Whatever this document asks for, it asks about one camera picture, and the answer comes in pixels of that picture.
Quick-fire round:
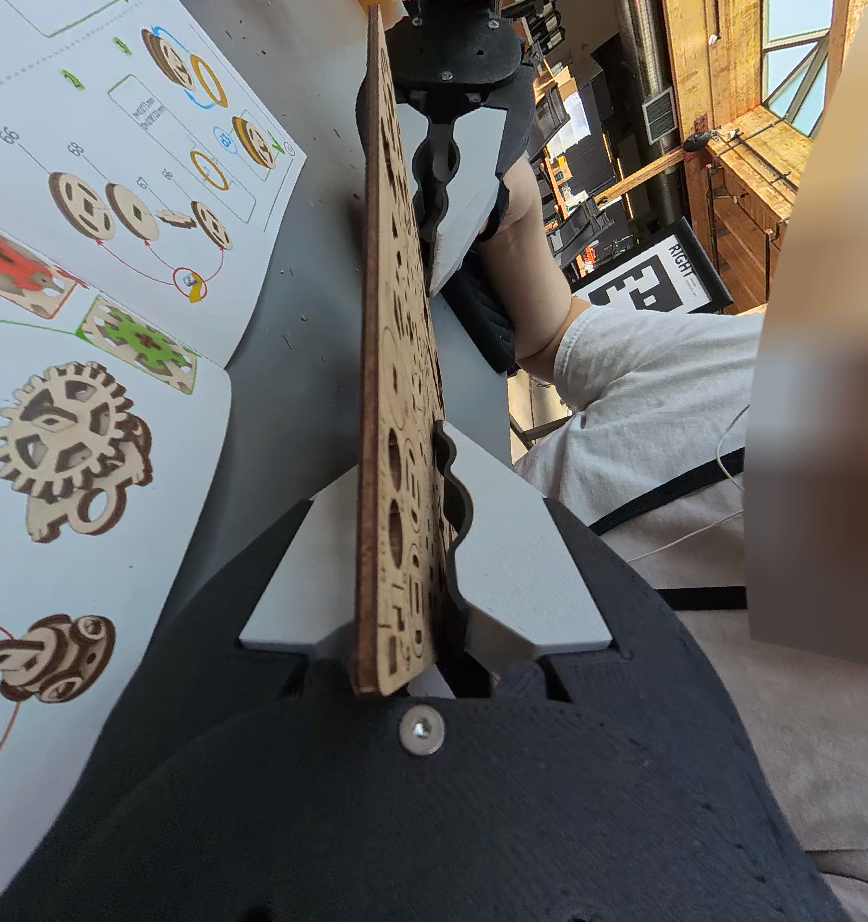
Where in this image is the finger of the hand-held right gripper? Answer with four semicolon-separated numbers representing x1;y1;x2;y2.
427;107;512;298
397;101;449;251

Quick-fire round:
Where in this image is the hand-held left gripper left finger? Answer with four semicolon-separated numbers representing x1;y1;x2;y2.
238;464;366;681

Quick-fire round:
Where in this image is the assembly instruction booklet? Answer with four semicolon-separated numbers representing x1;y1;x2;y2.
0;0;309;801

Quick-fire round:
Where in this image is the black padded wrist rest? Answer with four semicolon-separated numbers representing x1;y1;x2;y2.
441;263;516;374

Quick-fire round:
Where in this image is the person's right forearm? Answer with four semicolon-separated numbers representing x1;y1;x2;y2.
477;155;593;384

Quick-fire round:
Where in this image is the thin white cable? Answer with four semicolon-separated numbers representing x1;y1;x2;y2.
621;403;749;564

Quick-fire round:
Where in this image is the black harness strap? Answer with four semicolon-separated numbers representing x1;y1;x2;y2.
589;447;748;612

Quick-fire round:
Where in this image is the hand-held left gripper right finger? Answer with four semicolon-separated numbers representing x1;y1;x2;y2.
434;420;615;696

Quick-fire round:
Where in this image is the black white marker board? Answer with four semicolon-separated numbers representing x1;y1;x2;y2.
571;216;735;315

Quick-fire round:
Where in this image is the wooden laser-cut parts sheet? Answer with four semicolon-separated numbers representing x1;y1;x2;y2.
351;7;458;698

